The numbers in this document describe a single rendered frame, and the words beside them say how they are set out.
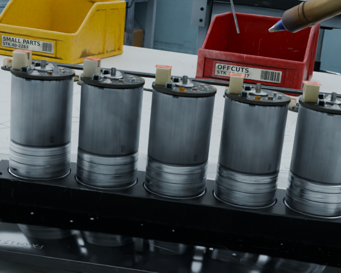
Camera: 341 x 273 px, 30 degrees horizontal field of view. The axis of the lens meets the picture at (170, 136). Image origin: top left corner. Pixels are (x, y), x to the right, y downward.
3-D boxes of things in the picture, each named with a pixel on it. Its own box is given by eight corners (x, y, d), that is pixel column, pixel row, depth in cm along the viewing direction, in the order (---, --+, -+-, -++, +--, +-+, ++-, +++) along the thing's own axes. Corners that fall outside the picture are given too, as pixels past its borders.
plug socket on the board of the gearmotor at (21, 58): (31, 71, 24) (31, 53, 24) (10, 68, 24) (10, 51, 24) (38, 67, 25) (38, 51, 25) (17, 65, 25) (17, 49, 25)
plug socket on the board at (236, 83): (248, 95, 23) (250, 77, 23) (225, 92, 24) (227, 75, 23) (248, 91, 24) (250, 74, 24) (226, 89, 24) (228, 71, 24)
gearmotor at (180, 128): (199, 223, 24) (214, 93, 23) (137, 215, 24) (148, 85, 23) (204, 201, 27) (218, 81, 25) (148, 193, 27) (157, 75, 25)
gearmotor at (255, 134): (273, 233, 24) (292, 102, 23) (209, 225, 24) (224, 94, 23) (271, 209, 26) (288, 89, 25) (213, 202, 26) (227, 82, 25)
